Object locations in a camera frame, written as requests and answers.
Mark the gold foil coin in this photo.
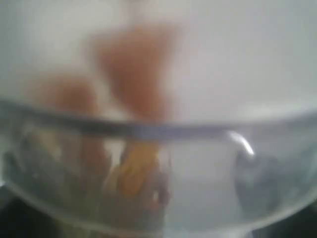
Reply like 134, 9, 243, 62
106, 142, 161, 198

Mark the clear measuring shaker cup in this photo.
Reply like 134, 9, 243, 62
0, 100, 317, 238

